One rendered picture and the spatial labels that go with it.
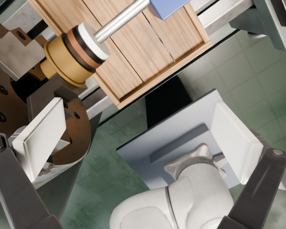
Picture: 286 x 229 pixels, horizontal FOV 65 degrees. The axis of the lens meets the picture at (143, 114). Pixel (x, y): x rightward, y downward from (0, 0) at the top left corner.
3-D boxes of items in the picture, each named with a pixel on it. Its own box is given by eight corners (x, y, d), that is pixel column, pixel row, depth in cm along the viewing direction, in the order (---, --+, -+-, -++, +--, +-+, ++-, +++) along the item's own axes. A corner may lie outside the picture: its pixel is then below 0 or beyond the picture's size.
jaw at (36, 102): (35, 116, 43) (43, 172, 37) (11, 107, 39) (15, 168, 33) (78, 83, 41) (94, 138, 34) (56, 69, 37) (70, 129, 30)
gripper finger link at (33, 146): (33, 183, 14) (21, 183, 14) (66, 128, 20) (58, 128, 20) (24, 141, 13) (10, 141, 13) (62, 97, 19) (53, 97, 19)
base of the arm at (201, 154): (236, 169, 86) (242, 179, 81) (186, 195, 91) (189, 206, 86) (214, 136, 80) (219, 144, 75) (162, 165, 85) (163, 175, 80)
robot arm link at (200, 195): (225, 190, 83) (252, 246, 63) (178, 203, 86) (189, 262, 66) (215, 156, 77) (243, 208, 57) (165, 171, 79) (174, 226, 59)
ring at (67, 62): (64, 103, 38) (106, 72, 36) (22, 58, 35) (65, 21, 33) (77, 86, 47) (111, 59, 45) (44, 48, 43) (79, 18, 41)
